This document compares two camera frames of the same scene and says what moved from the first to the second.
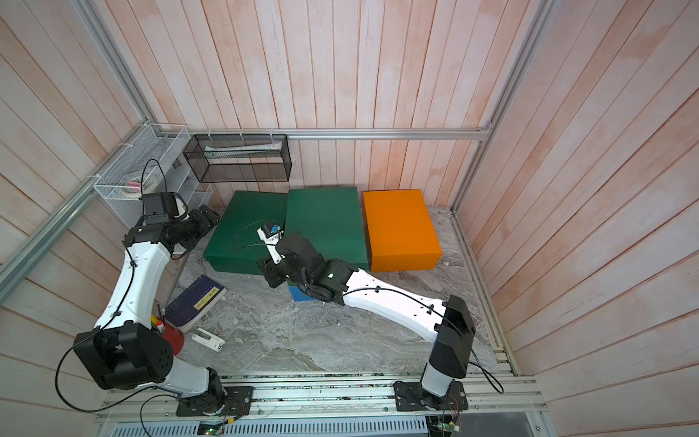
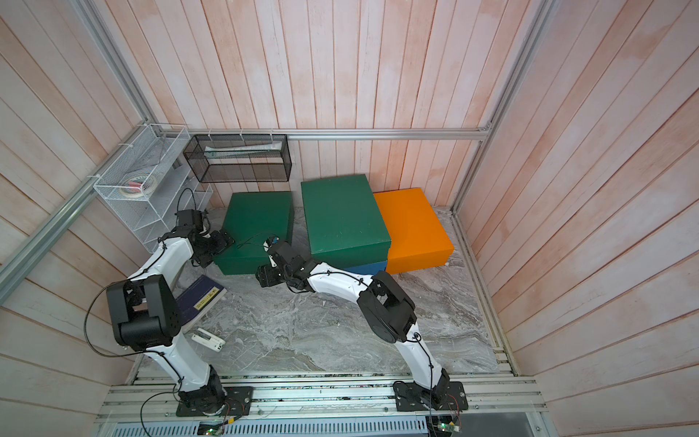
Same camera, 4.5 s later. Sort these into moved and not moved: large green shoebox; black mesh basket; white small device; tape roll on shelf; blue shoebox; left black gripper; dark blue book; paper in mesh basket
Moved: blue shoebox; left black gripper; large green shoebox
Not moved: paper in mesh basket; dark blue book; tape roll on shelf; black mesh basket; white small device
